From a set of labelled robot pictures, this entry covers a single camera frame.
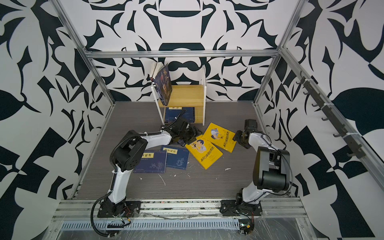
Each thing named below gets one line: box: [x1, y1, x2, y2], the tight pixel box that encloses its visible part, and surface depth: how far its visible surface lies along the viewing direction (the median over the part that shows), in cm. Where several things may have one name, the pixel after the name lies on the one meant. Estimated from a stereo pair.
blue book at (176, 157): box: [161, 145, 190, 170], surface depth 93 cm
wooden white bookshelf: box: [151, 65, 207, 126], surface depth 104 cm
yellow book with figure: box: [202, 122, 237, 153], surface depth 101 cm
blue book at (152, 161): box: [133, 150, 167, 174], surface depth 89 cm
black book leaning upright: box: [150, 61, 164, 81], surface depth 81 cm
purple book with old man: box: [150, 63, 173, 106], surface depth 85 cm
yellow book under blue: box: [184, 134, 224, 170], surface depth 95 cm
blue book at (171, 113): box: [164, 107, 195, 123], surface depth 107 cm
